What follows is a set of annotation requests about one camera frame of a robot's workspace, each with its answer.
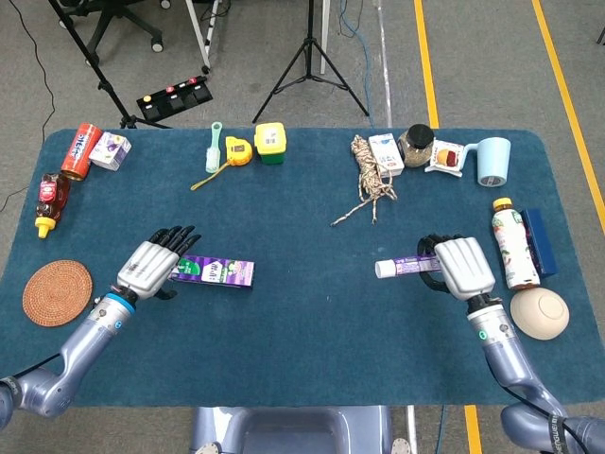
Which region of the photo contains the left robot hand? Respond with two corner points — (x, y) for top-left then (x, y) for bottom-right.
(115, 225), (202, 303)

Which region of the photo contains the brown syrup bottle yellow cap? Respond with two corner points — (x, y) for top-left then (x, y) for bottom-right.
(34, 172), (72, 240)

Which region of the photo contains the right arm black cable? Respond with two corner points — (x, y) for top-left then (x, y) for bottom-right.
(493, 371), (587, 454)

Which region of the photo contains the dark blue box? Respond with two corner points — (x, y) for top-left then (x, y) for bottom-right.
(521, 208), (559, 279)

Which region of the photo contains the white snack packet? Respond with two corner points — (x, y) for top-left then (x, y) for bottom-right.
(423, 139), (468, 178)

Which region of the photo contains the white pole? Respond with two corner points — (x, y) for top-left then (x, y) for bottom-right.
(320, 0), (331, 76)

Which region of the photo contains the yellow tape measure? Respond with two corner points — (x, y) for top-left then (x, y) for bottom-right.
(190, 135), (254, 192)

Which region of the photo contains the yellow green mini bin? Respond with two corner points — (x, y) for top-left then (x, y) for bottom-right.
(253, 122), (287, 166)

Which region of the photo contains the beige braided rope bundle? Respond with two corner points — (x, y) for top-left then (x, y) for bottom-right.
(330, 134), (399, 227)

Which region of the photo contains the light blue mug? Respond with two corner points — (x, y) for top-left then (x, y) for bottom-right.
(460, 136), (512, 187)

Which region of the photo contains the black tripod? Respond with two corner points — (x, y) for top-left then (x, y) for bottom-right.
(251, 0), (371, 125)

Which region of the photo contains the purple toothpaste box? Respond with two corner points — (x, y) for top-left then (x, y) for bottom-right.
(167, 253), (255, 288)

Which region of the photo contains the black office chair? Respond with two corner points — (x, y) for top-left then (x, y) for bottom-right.
(55, 0), (172, 67)

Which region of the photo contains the white blue carton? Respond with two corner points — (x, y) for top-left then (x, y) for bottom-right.
(367, 133), (406, 179)

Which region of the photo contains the mint handled scrub brush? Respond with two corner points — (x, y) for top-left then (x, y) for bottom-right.
(204, 121), (224, 174)

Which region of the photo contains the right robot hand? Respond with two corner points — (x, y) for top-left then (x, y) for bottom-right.
(416, 233), (497, 303)

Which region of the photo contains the drink bottle yellow cap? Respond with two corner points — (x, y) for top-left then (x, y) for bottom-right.
(492, 197), (542, 290)

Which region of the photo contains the round woven coaster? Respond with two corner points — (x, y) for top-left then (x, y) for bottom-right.
(22, 259), (95, 328)

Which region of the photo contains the white frame leg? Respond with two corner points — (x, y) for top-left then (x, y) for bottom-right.
(183, 0), (223, 75)

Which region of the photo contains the purple toothpaste tube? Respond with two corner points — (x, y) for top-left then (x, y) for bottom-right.
(374, 253), (443, 279)

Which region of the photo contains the black light stand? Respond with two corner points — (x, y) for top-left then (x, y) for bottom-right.
(46, 0), (172, 130)

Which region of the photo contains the orange red can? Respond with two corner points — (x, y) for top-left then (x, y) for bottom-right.
(60, 122), (103, 182)

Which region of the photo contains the glass jar black lid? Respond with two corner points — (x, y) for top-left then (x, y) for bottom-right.
(397, 123), (436, 169)

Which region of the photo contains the small white purple carton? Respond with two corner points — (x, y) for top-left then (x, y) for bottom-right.
(88, 131), (132, 172)

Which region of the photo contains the thin black floor cable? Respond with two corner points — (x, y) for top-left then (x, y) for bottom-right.
(0, 0), (57, 212)

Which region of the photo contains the blue table cloth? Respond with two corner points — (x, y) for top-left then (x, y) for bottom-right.
(0, 127), (605, 409)

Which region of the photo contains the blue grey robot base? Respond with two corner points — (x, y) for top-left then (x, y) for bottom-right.
(188, 405), (417, 454)

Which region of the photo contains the beige bowl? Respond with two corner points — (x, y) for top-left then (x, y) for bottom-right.
(509, 287), (571, 341)

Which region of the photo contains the black foot pedal board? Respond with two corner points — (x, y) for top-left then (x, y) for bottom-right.
(136, 75), (214, 121)

